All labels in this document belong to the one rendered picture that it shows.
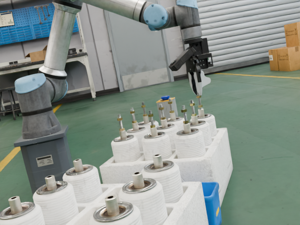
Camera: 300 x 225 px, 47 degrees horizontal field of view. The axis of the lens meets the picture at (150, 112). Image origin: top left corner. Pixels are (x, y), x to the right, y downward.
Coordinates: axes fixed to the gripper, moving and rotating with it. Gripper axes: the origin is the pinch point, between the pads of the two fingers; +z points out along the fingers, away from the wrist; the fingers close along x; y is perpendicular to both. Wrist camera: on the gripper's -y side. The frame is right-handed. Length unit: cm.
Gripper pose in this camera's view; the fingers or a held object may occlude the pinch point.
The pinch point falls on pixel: (196, 92)
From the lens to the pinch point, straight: 136.7
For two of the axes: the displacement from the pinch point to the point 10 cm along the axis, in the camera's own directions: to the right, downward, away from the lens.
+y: 9.3, -2.2, 2.9
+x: -3.1, -0.9, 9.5
